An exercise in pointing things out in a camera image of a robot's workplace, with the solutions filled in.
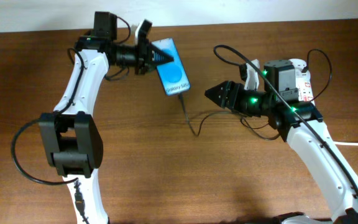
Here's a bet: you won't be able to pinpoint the blue screen Galaxy smartphone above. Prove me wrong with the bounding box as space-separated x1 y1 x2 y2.
152 38 191 96

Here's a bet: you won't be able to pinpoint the black USB charging cable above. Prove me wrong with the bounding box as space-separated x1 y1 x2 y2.
178 49 333 141

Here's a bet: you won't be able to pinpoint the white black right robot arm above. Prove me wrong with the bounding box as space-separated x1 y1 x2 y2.
205 60 358 223

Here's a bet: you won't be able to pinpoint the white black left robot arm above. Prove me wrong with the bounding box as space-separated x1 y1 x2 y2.
39 12 173 223

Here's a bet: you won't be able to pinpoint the white USB charger adapter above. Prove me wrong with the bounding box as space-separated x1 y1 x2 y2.
290 58 310 78

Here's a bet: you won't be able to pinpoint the white power strip red switches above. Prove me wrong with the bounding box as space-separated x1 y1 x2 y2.
296 74 315 104

